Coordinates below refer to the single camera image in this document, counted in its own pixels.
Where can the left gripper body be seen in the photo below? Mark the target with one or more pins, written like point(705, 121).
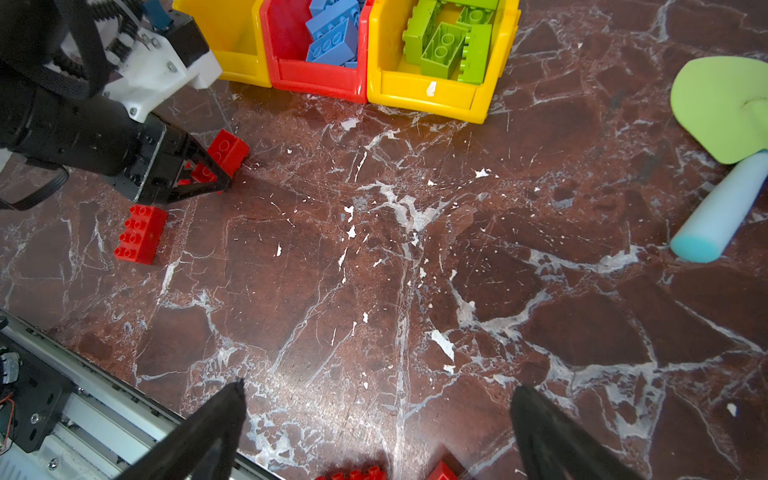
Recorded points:
point(97, 135)

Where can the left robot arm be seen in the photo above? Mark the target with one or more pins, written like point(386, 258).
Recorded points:
point(80, 85)

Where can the red middle bin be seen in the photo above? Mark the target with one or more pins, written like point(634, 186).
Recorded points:
point(287, 42)

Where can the green lego pair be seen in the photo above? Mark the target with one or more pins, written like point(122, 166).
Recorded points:
point(419, 29)

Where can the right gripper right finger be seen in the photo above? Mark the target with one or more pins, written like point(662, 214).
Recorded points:
point(553, 446)

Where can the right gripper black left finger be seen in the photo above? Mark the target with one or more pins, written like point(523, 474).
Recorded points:
point(203, 446)

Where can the green lego long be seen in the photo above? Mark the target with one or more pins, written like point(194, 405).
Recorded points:
point(443, 52)

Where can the light blue scoop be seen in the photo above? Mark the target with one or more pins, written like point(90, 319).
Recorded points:
point(708, 231)

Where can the blue lego tilted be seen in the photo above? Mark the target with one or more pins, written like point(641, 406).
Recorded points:
point(337, 47)

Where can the right yellow bin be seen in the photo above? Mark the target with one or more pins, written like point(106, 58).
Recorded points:
point(466, 95)

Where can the yellow bin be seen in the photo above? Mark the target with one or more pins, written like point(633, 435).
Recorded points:
point(466, 95)
point(233, 31)

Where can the left yellow bin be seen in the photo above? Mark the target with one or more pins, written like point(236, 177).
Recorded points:
point(233, 31)

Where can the red lego studs up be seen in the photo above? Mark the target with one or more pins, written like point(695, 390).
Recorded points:
point(143, 230)

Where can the blue lego near bins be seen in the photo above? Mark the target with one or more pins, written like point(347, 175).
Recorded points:
point(332, 16)

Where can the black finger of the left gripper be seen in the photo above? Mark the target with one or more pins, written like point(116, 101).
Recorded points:
point(182, 168)

